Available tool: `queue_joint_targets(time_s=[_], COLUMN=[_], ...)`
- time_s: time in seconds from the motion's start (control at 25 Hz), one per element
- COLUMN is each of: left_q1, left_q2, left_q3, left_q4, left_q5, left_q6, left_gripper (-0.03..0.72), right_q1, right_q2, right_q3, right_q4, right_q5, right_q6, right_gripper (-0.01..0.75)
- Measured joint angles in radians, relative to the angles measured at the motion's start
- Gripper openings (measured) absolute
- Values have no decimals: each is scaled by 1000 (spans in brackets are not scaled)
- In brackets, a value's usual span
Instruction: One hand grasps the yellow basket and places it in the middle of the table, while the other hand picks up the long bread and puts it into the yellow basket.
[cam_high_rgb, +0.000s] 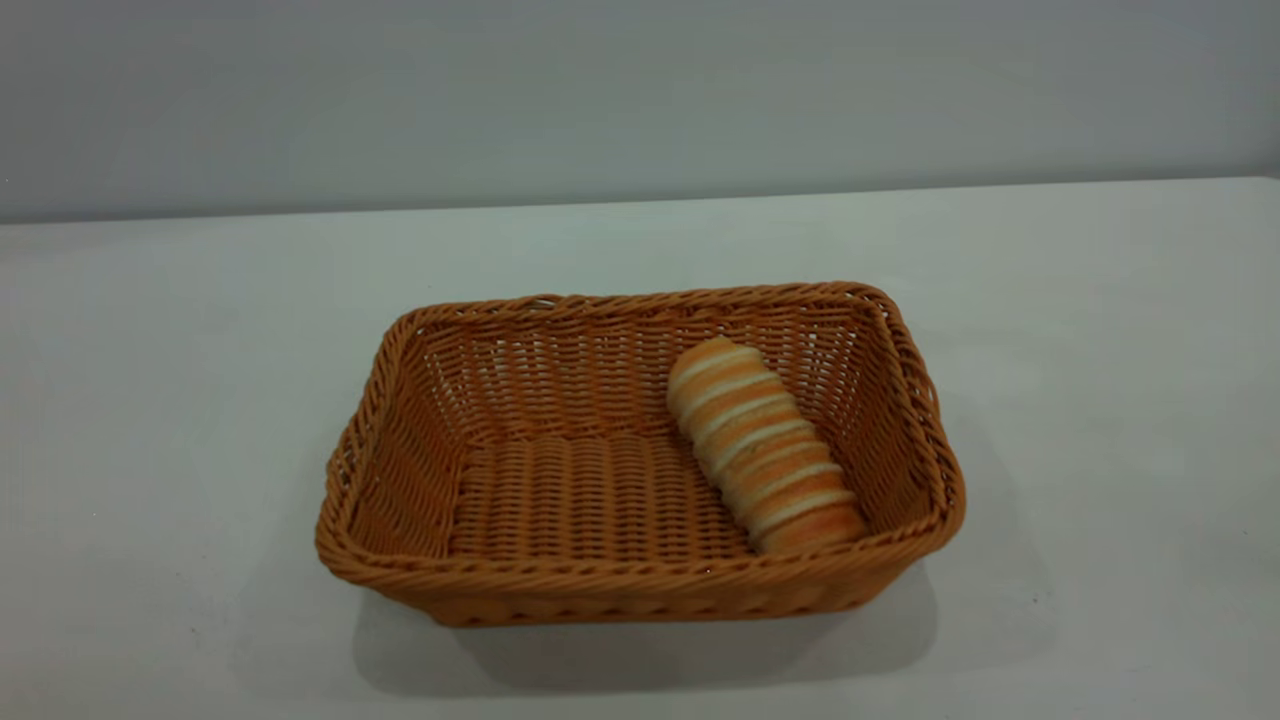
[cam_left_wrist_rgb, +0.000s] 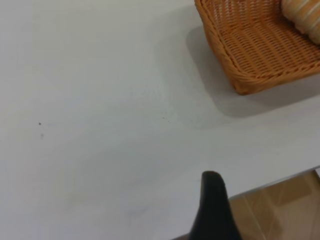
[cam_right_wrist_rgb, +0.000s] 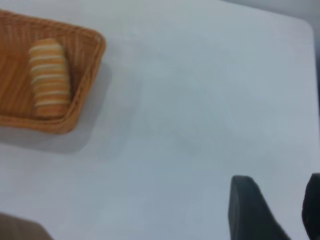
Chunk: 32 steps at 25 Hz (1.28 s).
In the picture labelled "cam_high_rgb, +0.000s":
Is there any striped long bread roll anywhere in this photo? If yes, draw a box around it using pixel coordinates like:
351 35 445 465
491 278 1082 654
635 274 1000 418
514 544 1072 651
666 337 869 556

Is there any orange woven wicker basket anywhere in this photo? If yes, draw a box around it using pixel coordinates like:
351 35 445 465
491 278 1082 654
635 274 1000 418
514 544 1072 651
315 282 969 628

